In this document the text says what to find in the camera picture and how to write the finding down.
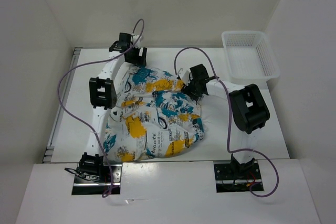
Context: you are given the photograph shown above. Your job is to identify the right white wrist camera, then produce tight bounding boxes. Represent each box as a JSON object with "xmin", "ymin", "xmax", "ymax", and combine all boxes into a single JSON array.
[{"xmin": 177, "ymin": 68, "xmax": 192, "ymax": 86}]

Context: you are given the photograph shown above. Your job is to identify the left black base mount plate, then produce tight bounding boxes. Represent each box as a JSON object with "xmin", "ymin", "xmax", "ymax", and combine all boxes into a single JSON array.
[{"xmin": 65, "ymin": 164, "xmax": 122, "ymax": 196}]

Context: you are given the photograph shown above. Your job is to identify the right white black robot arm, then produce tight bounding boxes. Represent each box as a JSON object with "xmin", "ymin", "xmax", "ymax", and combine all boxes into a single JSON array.
[{"xmin": 177, "ymin": 64, "xmax": 270, "ymax": 179}]

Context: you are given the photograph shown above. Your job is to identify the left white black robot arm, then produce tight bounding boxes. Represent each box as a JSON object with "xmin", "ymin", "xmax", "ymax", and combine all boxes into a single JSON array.
[{"xmin": 79, "ymin": 33, "xmax": 147, "ymax": 182}]

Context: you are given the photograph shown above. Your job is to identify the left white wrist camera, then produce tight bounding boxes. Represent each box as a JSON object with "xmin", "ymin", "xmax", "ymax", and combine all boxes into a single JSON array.
[{"xmin": 131, "ymin": 34, "xmax": 143, "ymax": 47}]

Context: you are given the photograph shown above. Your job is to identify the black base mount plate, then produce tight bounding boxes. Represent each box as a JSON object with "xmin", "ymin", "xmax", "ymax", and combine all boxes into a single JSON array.
[
  {"xmin": 213, "ymin": 161, "xmax": 264, "ymax": 193},
  {"xmin": 65, "ymin": 164, "xmax": 122, "ymax": 196}
]

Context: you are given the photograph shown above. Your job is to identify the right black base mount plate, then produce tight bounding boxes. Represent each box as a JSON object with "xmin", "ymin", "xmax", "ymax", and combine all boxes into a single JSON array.
[{"xmin": 213, "ymin": 161, "xmax": 264, "ymax": 193}]

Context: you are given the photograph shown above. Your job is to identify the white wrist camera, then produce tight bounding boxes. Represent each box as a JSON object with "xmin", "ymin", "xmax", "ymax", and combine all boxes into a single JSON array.
[
  {"xmin": 177, "ymin": 68, "xmax": 192, "ymax": 86},
  {"xmin": 131, "ymin": 34, "xmax": 143, "ymax": 47}
]

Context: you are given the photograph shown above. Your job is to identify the printed white teal yellow shorts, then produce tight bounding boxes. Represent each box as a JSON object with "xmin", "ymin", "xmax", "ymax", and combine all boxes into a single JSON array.
[{"xmin": 103, "ymin": 66, "xmax": 205, "ymax": 163}]

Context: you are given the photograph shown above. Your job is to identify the white plastic mesh basket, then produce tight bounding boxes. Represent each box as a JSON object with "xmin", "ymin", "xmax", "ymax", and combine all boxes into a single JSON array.
[{"xmin": 221, "ymin": 30, "xmax": 280, "ymax": 82}]

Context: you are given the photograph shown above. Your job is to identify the aluminium table edge rail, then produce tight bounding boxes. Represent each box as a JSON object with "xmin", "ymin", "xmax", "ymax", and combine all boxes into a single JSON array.
[{"xmin": 41, "ymin": 47, "xmax": 82, "ymax": 163}]

